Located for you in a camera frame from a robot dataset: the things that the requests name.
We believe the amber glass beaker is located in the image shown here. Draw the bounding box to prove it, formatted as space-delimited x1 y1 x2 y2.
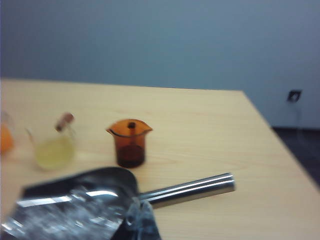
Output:
105 118 154 169

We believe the brown cork stopper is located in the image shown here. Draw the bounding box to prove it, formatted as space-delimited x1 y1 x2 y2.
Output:
54 112 76 132

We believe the clear beaker with yellow liquid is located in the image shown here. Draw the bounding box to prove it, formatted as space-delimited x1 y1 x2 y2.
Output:
24 122 77 173

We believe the clear beaker with orange liquid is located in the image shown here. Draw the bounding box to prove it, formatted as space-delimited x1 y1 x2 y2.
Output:
0 111 16 156

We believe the dark wall socket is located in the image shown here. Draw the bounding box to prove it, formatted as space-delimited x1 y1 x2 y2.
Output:
285 89 304 104

